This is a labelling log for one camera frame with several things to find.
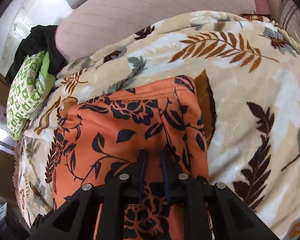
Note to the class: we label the wooden glass cabinet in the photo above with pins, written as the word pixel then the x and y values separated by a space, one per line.
pixel 7 160

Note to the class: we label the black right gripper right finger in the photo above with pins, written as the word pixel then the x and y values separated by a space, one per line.
pixel 209 211

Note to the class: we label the pink quilted mattress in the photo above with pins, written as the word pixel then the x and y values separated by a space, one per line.
pixel 98 23

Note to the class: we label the orange black floral garment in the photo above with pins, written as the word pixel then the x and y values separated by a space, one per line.
pixel 97 139

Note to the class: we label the beige leaf print blanket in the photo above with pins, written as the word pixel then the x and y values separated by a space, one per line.
pixel 247 79

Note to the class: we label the black cloth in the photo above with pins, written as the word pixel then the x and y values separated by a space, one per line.
pixel 41 38

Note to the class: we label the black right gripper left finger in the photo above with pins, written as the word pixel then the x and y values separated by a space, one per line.
pixel 94 212

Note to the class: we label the green white patterned pillow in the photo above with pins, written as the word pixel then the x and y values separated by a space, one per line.
pixel 28 91

